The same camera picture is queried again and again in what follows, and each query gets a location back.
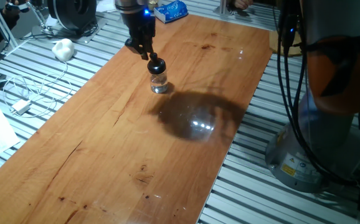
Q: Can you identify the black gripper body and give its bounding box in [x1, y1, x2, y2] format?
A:
[120, 8, 156, 41]

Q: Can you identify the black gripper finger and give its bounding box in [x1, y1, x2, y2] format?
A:
[125, 37, 150, 61]
[146, 33, 155, 55]

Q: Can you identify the clear glass jar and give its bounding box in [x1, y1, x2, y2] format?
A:
[149, 70, 169, 95]

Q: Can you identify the black handheld device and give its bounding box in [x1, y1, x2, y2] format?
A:
[4, 2, 30, 12]

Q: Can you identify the bare helper hand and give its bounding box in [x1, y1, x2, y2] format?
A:
[234, 0, 255, 11]

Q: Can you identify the operator hand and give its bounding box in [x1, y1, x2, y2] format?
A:
[6, 0, 30, 17]

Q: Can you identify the blue tissue pack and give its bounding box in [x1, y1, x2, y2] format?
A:
[153, 0, 189, 25]

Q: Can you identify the white lumpy plastic object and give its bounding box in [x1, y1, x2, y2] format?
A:
[51, 38, 75, 63]

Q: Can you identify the brown wooden board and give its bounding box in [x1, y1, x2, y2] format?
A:
[0, 14, 273, 224]

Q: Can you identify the silver metal stand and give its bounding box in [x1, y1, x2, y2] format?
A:
[27, 0, 55, 36]

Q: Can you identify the round wooden disc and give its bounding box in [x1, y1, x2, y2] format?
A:
[268, 29, 303, 58]

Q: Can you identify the white charger adapter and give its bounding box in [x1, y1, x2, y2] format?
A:
[10, 99, 32, 116]

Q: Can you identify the silver post foot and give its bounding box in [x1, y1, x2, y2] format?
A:
[213, 0, 240, 16]

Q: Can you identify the white charger cable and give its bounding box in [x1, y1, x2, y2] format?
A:
[1, 60, 74, 119]

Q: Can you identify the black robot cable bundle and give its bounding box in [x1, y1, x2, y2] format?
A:
[272, 0, 360, 188]

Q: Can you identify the aluminium frame post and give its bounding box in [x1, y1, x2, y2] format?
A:
[0, 0, 21, 52]

